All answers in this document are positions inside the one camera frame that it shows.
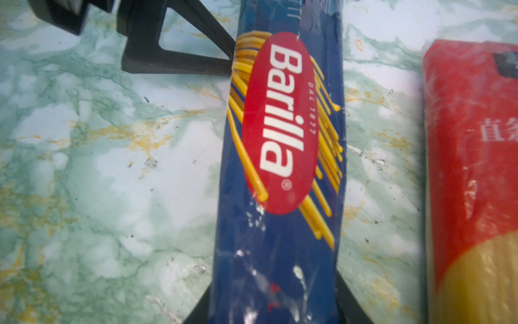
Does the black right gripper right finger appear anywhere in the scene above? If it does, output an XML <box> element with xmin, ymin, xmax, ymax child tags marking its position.
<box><xmin>335</xmin><ymin>273</ymin><xmax>373</xmax><ymax>324</ymax></box>

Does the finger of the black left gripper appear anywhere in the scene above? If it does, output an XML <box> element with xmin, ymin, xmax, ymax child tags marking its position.
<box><xmin>117</xmin><ymin>1</ymin><xmax>236</xmax><ymax>76</ymax></box>
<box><xmin>28</xmin><ymin>0</ymin><xmax>115</xmax><ymax>35</ymax></box>

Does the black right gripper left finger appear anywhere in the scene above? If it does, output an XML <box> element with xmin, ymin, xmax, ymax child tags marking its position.
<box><xmin>183</xmin><ymin>285</ymin><xmax>211</xmax><ymax>324</ymax></box>

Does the blue Barilla spaghetti bag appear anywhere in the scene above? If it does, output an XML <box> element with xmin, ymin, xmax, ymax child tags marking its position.
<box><xmin>208</xmin><ymin>1</ymin><xmax>346</xmax><ymax>323</ymax></box>

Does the red spaghetti bag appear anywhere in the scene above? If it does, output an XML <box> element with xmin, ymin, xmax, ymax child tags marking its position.
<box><xmin>423</xmin><ymin>40</ymin><xmax>517</xmax><ymax>323</ymax></box>

